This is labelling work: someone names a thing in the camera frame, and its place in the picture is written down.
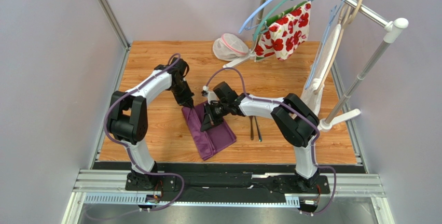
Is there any light blue plastic hanger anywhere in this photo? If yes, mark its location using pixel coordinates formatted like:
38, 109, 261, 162
238, 0, 313, 34

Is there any white towel on hanger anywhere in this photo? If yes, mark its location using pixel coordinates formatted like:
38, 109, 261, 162
300, 24, 342, 116

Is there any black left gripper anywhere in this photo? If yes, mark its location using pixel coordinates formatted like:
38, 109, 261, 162
169, 79, 194, 108

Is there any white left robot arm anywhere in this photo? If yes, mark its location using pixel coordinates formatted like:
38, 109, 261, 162
104, 53, 194, 184

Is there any purple cloth napkin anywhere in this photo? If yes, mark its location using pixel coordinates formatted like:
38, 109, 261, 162
182, 103, 237, 161

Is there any white mesh laundry bag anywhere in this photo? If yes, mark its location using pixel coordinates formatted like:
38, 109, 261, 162
212, 33, 249, 61

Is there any blue thin wire hanger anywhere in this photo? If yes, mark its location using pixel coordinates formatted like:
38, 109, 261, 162
304, 0, 345, 89

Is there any red poppy floral cloth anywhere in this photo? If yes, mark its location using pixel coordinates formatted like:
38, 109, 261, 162
255, 1, 311, 61

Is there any metal clothes rack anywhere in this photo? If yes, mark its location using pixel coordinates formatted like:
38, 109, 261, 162
223, 0, 409, 133

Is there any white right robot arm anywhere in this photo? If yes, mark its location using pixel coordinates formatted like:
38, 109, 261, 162
201, 82, 319, 187

